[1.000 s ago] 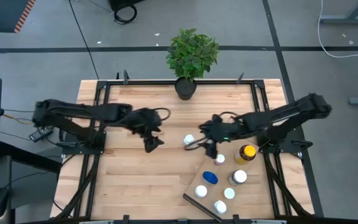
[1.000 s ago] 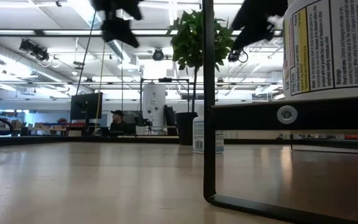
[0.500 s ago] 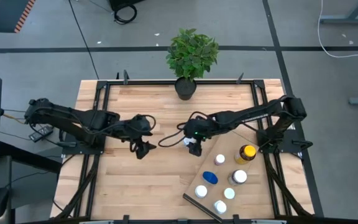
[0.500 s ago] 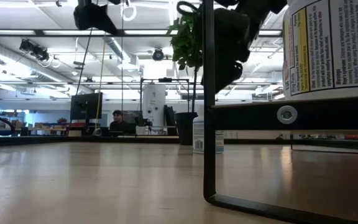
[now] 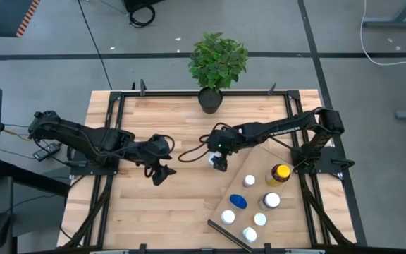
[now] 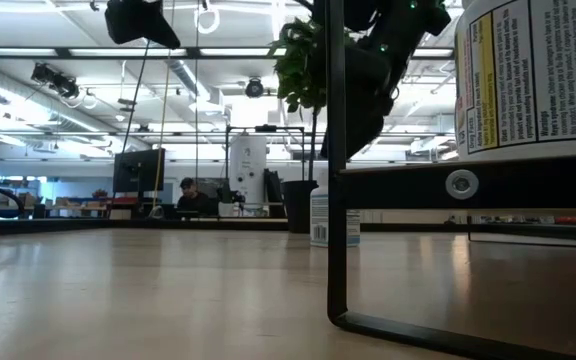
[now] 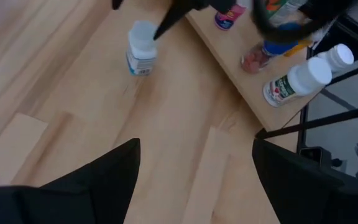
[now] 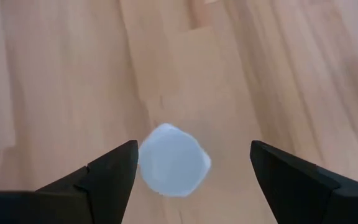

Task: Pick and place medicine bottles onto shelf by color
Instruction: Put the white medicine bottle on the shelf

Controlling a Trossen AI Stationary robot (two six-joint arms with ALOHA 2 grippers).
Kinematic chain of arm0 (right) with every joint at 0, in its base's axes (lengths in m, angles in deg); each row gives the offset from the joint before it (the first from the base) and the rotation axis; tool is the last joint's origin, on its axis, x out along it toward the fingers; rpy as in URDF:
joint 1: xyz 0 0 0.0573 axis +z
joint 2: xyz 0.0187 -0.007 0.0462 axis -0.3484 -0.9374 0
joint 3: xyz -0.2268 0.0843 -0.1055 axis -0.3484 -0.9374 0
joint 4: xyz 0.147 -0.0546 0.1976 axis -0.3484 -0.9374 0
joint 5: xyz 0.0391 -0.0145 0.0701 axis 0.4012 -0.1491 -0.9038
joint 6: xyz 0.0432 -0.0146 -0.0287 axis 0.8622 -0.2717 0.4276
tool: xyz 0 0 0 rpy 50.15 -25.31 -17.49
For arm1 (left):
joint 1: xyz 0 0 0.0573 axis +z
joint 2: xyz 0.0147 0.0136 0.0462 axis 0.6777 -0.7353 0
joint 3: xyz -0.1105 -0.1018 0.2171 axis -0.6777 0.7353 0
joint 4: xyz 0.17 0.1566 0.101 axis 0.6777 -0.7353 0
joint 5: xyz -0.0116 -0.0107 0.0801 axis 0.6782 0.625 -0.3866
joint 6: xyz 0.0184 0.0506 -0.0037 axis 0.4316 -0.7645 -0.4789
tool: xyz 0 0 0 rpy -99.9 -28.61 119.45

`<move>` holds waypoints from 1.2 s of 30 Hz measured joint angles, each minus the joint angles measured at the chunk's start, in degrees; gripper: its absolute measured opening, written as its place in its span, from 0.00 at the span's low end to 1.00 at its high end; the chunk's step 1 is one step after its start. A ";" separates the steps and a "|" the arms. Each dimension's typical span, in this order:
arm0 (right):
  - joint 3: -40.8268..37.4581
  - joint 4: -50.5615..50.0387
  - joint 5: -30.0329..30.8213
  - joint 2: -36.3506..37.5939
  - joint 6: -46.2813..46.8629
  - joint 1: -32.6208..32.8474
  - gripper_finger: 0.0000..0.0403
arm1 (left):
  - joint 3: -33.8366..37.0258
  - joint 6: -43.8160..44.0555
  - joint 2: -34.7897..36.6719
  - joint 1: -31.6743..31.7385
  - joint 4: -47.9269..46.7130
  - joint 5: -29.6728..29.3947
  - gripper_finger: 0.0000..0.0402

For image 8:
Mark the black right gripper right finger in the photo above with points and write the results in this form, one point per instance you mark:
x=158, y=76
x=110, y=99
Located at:
x=291, y=193

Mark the white bottle with blue band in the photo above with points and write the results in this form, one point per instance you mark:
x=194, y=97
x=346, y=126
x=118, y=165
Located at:
x=172, y=161

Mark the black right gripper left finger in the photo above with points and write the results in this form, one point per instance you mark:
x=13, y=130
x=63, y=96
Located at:
x=104, y=186

